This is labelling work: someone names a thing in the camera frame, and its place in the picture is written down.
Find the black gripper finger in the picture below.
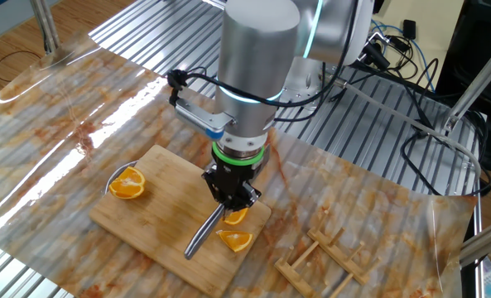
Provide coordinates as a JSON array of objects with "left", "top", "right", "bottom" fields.
[
  {"left": 201, "top": 166, "right": 225, "bottom": 204},
  {"left": 236, "top": 181, "right": 262, "bottom": 210}
]

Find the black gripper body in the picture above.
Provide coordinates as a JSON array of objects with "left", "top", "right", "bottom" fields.
[{"left": 212, "top": 158, "right": 266, "bottom": 212}]

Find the cut orange piece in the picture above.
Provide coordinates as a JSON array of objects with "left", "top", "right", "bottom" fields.
[
  {"left": 223, "top": 207, "right": 250, "bottom": 226},
  {"left": 108, "top": 166, "right": 147, "bottom": 200},
  {"left": 216, "top": 229, "right": 254, "bottom": 253}
]

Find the steel cleaver knife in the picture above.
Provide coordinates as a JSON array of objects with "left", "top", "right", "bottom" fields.
[{"left": 184, "top": 202, "right": 227, "bottom": 261}]

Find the bamboo cutting board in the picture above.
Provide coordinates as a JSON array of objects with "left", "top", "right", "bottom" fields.
[{"left": 88, "top": 143, "right": 272, "bottom": 298}]

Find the wooden peg rack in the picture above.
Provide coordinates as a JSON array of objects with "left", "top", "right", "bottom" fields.
[{"left": 274, "top": 209, "right": 383, "bottom": 298}]

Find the marble pattern plastic mat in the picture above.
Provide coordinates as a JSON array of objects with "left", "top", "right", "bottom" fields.
[{"left": 0, "top": 31, "right": 478, "bottom": 298}]

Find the clear plastic tube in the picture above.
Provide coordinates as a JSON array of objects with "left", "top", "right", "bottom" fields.
[{"left": 331, "top": 78, "right": 483, "bottom": 183}]

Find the black power adapter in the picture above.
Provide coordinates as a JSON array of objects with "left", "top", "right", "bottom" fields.
[{"left": 402, "top": 19, "right": 418, "bottom": 41}]

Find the black equipment case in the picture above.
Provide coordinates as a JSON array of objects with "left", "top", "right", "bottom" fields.
[{"left": 435, "top": 0, "right": 491, "bottom": 173}]

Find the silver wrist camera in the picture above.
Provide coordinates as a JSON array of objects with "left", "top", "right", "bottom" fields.
[{"left": 174, "top": 98, "right": 236, "bottom": 142}]

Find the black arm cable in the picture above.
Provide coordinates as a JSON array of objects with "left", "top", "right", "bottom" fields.
[{"left": 166, "top": 0, "right": 360, "bottom": 123}]

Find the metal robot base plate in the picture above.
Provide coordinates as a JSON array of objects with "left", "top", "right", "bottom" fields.
[{"left": 277, "top": 57, "right": 338, "bottom": 112}]

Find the black looped cable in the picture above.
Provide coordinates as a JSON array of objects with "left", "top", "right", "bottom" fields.
[{"left": 399, "top": 57, "right": 491, "bottom": 198}]

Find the black camera clamp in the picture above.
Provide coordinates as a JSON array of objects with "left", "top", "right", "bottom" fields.
[{"left": 354, "top": 31, "right": 391, "bottom": 70}]

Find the black floor cable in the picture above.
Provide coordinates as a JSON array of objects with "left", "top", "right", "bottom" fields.
[{"left": 0, "top": 49, "right": 43, "bottom": 107}]

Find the thin aluminium frame post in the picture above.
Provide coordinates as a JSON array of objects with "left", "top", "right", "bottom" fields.
[{"left": 472, "top": 181, "right": 484, "bottom": 298}]

